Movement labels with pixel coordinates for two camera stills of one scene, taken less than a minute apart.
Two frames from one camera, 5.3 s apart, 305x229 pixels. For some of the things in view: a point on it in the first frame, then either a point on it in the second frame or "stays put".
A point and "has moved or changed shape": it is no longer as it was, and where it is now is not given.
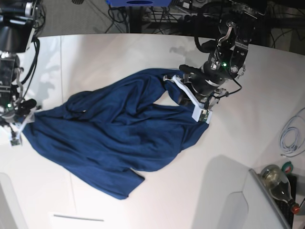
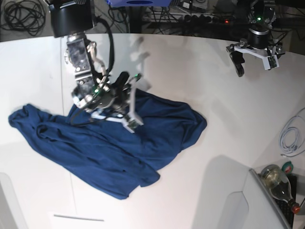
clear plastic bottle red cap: [279, 186] stays put
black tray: [284, 208] stays put
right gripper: [204, 82] → [258, 34]
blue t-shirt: [104, 130] has moved or changed shape
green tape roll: [287, 167] stays put
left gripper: [16, 109] → [103, 95]
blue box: [138, 3] stays put
